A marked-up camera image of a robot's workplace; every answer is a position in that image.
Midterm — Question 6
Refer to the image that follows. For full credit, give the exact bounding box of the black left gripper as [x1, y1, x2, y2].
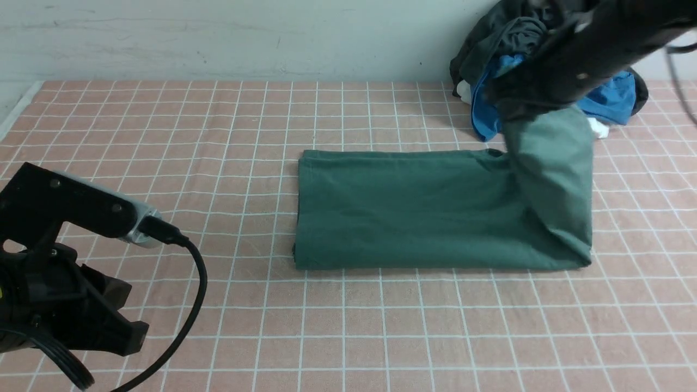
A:
[2, 244, 149, 357]

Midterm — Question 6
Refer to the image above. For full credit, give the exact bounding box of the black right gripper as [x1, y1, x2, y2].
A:
[485, 1, 695, 121]

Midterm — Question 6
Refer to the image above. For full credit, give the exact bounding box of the green long-sleeve shirt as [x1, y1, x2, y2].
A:
[293, 107, 595, 271]

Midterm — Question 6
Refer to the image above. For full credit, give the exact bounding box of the blue crumpled garment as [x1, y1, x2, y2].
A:
[470, 53, 648, 142]

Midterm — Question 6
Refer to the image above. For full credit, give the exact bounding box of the dark grey crumpled garment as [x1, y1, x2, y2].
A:
[450, 1, 616, 121]

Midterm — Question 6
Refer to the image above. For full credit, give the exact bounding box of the pink checkered tablecloth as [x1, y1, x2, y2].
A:
[1, 81, 696, 391]

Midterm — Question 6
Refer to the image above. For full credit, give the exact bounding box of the black right cable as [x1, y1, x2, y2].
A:
[665, 42, 697, 126]

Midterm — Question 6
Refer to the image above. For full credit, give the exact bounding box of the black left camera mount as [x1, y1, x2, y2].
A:
[1, 163, 161, 249]

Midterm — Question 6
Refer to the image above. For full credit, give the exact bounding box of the black left camera cable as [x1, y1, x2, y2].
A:
[0, 217, 208, 392]

